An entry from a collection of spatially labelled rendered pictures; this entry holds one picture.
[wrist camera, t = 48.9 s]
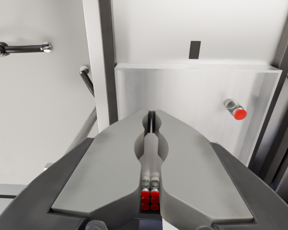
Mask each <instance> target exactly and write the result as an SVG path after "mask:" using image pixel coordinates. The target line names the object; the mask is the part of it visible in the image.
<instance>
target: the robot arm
mask: <svg viewBox="0 0 288 230"><path fill-rule="evenodd" d="M151 121H152V133H155V135H156V136H157V137H158V155H159V157H160V158H161V159H162V160H163V163H162V165H161V170H160V188H159V199H160V214H161V216H162V218H163V219H164V220H165V221H166V222H168V223H169V224H171V225H172V226H174V227H175V228H177V229H178V230H288V205H287V204H286V202H285V201H284V200H283V199H282V198H281V197H280V196H279V195H278V194H277V193H276V192H275V191H274V190H273V189H272V188H270V187H269V186H268V185H267V184H266V183H265V182H264V181H262V180H261V179H260V178H259V177H258V176H257V175H255V174H254V173H253V172H252V171H251V170H250V169H249V168H247V167H246V166H245V165H244V164H243V163H241V162H240V161H239V160H238V159H237V158H236V157H234V156H233V155H232V154H231V153H230V152H228V151H227V150H226V149H225V148H224V147H222V146H221V145H220V144H219V143H218V142H210V141H209V140H208V139H207V138H206V137H205V136H203V135H202V134H201V133H200V132H198V131H197V130H196V129H194V128H193V127H191V126H190V125H188V124H186V123H185V122H183V121H181V120H179V119H177V118H176V117H174V116H171V115H170V114H168V113H166V112H164V111H162V110H153V111H150V110H147V109H143V110H140V111H138V112H136V113H134V114H132V115H130V116H128V117H126V118H123V119H121V120H119V121H117V122H115V123H113V124H112V125H110V126H108V127H107V128H106V129H104V130H103V131H101V132H100V133H99V134H98V135H96V136H95V137H94V138H90V137H87V138H86V139H84V140H83V141H82V142H81V143H80V144H78V145H77V146H76V147H74V148H73V149H72V150H70V151H69V152H68V153H66V154H65V155H64V156H63V157H61V158H60V159H59V160H58V161H56V162H55V163H54V164H52V165H51V166H50V167H48V168H47V169H46V170H45V171H43V172H42V173H41V174H39V175H38V176H37V177H36V178H35V179H34V180H32V181H31V182H30V183H29V184H28V185H27V186H26V187H25V188H24V189H23V190H22V191H21V192H20V193H19V194H18V195H17V196H16V197H15V198H14V199H13V200H12V201H11V202H10V204H9V205H8V206H7V207H6V208H5V210H4V211H3V212H2V213H1V214H0V230H115V229H117V228H119V227H121V226H122V225H124V224H126V223H128V222H130V221H132V220H133V219H135V218H136V217H137V215H138V214H139V207H140V199H141V163H140V162H139V159H140V158H141V157H142V156H143V154H144V137H145V136H146V135H147V134H148V133H150V127H151Z"/></svg>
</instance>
